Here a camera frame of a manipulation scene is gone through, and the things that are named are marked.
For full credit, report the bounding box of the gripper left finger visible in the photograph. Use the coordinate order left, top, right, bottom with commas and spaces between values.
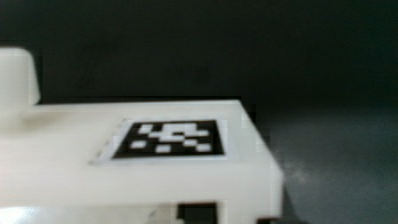
177, 202, 219, 224

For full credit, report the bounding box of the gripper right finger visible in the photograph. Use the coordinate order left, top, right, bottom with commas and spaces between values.
256, 217, 281, 224

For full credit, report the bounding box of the white drawer tray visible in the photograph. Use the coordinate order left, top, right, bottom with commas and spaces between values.
0, 47, 285, 224

